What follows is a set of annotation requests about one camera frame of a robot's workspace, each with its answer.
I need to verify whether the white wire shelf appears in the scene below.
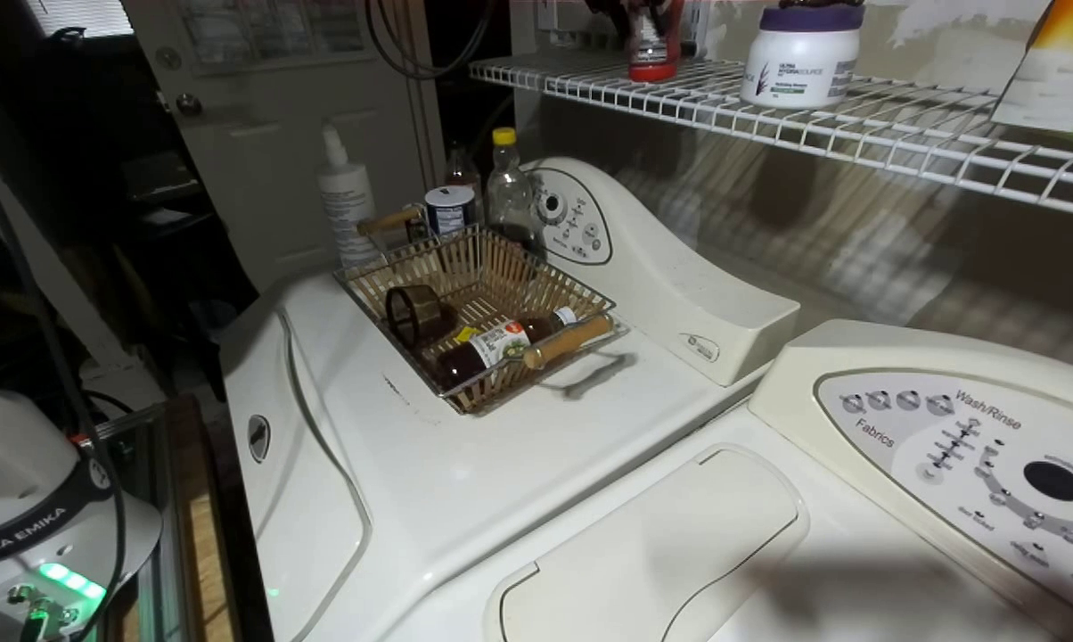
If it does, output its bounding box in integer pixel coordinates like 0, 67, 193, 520
468, 47, 1073, 226

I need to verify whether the white jar with purple lid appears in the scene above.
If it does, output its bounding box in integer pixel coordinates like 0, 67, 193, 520
739, 0, 868, 109

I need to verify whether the amber bottle with black cap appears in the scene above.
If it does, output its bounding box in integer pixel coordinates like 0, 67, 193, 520
442, 143, 484, 198

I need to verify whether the clear bottle with yellow cap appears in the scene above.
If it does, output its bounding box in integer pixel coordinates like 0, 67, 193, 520
484, 123, 549, 241

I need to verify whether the white washing machine with basket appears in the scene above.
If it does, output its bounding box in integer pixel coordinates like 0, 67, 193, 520
216, 154, 804, 642

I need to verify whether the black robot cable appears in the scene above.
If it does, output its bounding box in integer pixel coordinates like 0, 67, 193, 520
360, 0, 497, 85

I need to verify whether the white and orange package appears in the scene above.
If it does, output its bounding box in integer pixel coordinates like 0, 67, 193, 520
988, 0, 1073, 136

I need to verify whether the white spray bottle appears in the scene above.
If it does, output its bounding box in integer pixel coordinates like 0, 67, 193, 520
313, 120, 377, 275

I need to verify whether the metal wire basket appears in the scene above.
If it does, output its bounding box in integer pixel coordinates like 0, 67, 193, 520
339, 222, 625, 418

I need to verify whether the brown bottle with white label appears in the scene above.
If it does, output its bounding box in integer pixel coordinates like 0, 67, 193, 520
432, 318, 538, 397

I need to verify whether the brown tape roll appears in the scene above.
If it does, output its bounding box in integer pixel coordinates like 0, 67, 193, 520
381, 280, 461, 356

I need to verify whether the dark lidded jar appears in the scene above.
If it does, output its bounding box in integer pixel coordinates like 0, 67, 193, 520
419, 183, 484, 237

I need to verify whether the small brown bottle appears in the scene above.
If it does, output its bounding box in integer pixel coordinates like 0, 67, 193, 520
513, 300, 593, 348

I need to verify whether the white laundry machine with dial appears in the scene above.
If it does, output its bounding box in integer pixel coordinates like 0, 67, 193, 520
377, 315, 1073, 642

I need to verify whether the grey metal beam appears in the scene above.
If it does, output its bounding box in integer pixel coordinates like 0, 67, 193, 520
0, 123, 140, 401

